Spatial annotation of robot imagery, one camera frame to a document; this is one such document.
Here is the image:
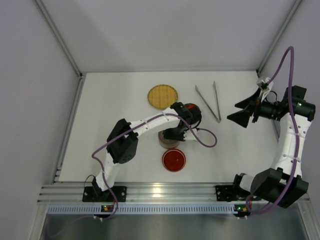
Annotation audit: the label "beige round lid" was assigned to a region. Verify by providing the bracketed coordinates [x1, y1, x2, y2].
[159, 139, 180, 149]

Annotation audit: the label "metal tongs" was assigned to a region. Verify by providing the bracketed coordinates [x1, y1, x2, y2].
[194, 80, 222, 124]

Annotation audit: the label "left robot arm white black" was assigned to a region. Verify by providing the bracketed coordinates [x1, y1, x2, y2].
[91, 102, 202, 199]

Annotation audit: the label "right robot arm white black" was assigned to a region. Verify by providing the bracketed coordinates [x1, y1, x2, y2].
[227, 85, 316, 208]

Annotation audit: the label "steel bowl beige rim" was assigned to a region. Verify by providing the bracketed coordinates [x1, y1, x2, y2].
[158, 131, 180, 149]

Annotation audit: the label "red round lid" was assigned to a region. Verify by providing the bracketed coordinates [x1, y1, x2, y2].
[161, 148, 186, 173]

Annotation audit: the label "steel bowl red rim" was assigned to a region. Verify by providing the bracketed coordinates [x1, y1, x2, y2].
[185, 103, 202, 128]

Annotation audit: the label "round bamboo tray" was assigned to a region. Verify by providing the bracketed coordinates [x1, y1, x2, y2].
[147, 84, 179, 110]

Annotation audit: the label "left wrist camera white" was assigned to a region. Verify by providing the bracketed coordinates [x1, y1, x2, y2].
[183, 128, 199, 141]

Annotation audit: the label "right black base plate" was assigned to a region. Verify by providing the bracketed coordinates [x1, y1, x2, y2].
[215, 184, 250, 202]

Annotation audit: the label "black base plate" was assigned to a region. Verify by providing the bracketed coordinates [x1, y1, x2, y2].
[82, 186, 127, 203]
[215, 184, 250, 202]

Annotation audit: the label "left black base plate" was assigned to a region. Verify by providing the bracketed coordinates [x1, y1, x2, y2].
[82, 186, 127, 203]

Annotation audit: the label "aluminium mounting rail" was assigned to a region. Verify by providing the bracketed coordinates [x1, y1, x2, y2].
[37, 182, 247, 217]

